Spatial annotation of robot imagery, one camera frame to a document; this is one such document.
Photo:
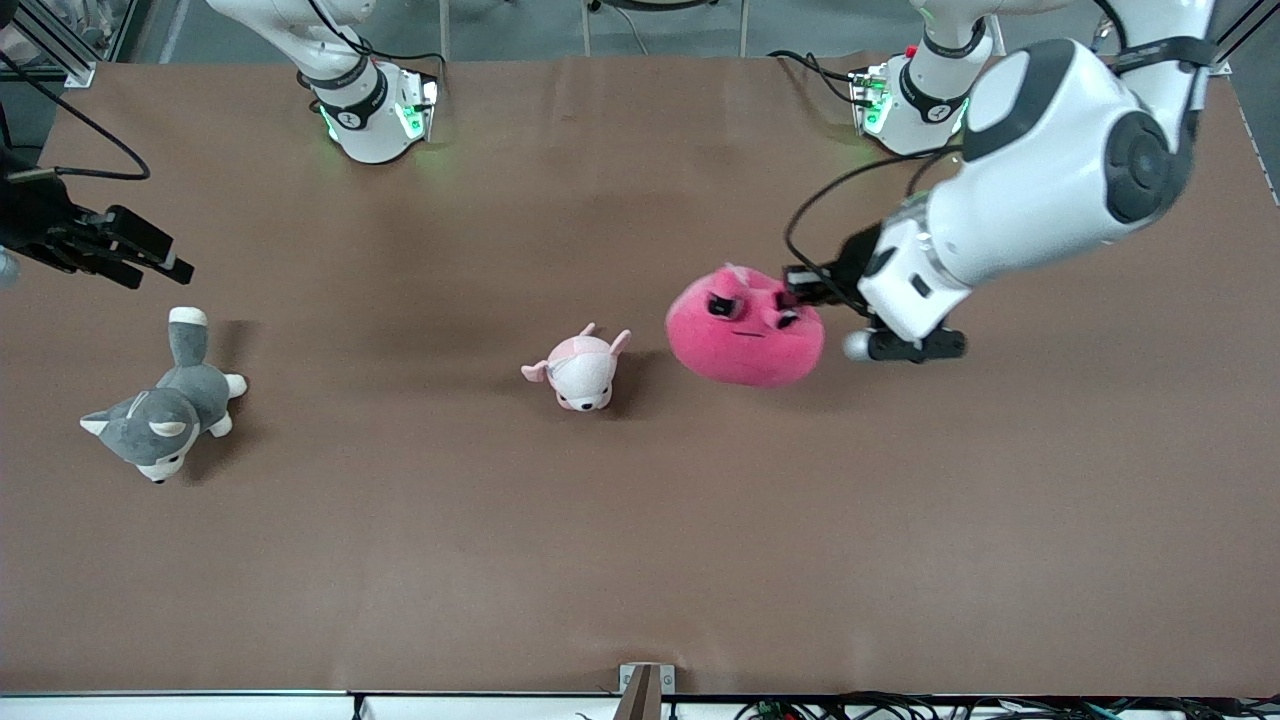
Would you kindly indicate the metal table edge bracket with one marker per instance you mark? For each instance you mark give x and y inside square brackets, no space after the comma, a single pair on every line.
[645,690]

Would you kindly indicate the round pink plush toy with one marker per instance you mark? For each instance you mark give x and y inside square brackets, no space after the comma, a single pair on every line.
[740,350]

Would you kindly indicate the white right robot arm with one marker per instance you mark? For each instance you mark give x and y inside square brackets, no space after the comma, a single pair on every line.
[365,120]

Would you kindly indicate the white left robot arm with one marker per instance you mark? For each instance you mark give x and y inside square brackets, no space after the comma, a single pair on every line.
[1050,180]

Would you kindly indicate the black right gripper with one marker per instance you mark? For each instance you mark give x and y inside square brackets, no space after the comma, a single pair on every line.
[38,222]

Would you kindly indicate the grey white plush husky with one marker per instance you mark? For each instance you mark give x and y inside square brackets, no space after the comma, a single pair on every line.
[170,410]

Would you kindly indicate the small white pink plush pig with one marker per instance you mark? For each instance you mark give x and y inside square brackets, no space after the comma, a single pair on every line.
[580,370]

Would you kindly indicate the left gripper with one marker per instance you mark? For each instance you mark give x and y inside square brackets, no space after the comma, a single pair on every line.
[853,260]

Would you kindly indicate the aluminium frame profile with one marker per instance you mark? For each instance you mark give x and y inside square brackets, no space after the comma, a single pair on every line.
[60,40]

